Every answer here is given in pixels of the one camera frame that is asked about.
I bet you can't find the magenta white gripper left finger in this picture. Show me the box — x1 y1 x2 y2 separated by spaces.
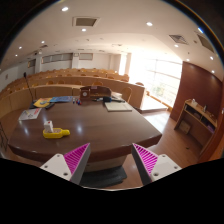
41 143 91 185

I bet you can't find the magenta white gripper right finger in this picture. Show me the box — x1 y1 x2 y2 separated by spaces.
131 143 181 185

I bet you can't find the white charger plug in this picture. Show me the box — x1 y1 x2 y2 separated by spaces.
44 120 53 133

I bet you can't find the yellow power strip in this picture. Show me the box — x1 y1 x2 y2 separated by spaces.
43 128 70 139

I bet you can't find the black chair seat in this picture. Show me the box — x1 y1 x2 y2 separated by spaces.
80 166 127 188

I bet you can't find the wooden side shelf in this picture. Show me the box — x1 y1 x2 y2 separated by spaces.
175 99 217 147

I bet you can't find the white paper sheet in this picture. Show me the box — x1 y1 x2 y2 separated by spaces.
19 108 41 121

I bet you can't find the blue booklet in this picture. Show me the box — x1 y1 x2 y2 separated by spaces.
49 96 73 103

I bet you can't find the yellow folder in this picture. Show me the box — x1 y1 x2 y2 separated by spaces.
34 98 50 108

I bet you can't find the black microphone stand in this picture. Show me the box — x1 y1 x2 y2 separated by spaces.
23 72 36 109

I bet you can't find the wooden desktop box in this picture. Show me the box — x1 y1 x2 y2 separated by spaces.
80 86 112 100

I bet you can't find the wooden chair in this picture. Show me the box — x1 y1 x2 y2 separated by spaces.
122 87 132 102

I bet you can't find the long wooden bench desk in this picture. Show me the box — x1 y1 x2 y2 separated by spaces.
0 76 145 118

